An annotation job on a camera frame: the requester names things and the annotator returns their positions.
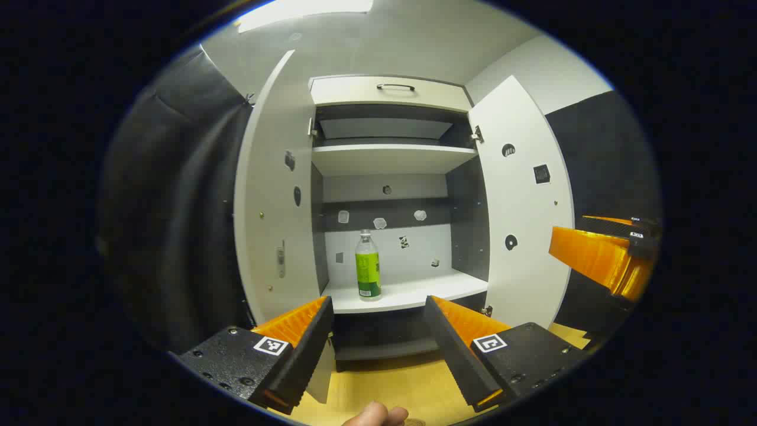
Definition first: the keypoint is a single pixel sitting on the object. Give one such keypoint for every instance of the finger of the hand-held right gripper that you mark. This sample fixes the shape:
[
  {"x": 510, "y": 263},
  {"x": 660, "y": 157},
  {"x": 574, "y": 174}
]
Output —
[
  {"x": 597, "y": 260},
  {"x": 615, "y": 227}
]

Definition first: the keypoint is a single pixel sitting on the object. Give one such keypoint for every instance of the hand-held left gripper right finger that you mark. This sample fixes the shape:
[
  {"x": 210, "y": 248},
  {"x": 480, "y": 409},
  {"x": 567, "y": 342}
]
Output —
[{"x": 455, "y": 355}]

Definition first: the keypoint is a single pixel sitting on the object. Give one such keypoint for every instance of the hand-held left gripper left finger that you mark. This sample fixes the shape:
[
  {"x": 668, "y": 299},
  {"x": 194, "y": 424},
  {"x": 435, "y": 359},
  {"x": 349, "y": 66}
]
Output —
[{"x": 307, "y": 349}]

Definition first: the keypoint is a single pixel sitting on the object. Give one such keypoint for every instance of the white cabinet door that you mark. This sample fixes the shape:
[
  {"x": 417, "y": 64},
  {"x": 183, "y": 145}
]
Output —
[
  {"x": 523, "y": 195},
  {"x": 266, "y": 177}
]

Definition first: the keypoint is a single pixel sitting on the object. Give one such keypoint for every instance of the clear bottle with green label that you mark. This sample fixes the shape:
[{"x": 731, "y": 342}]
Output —
[{"x": 368, "y": 269}]

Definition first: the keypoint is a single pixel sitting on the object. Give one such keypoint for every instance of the white and grey cabinet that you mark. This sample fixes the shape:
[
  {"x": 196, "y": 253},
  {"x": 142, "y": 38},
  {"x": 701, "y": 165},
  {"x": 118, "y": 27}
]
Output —
[{"x": 384, "y": 158}]

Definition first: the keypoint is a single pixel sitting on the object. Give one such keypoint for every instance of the white cabinet shelf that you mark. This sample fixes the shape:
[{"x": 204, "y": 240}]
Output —
[{"x": 384, "y": 158}]

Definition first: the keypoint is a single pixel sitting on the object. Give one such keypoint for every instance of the white cabinet drawer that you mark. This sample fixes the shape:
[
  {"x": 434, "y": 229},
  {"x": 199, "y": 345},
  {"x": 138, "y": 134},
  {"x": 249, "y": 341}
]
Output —
[{"x": 355, "y": 93}]

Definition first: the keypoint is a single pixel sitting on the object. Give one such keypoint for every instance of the black backdrop cloth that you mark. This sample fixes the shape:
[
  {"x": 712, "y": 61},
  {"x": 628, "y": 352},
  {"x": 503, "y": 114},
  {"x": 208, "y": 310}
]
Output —
[{"x": 171, "y": 207}]

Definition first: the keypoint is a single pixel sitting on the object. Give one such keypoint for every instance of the ceiling light panel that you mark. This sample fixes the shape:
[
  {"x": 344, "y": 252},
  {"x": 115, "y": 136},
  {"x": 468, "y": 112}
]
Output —
[{"x": 301, "y": 10}]

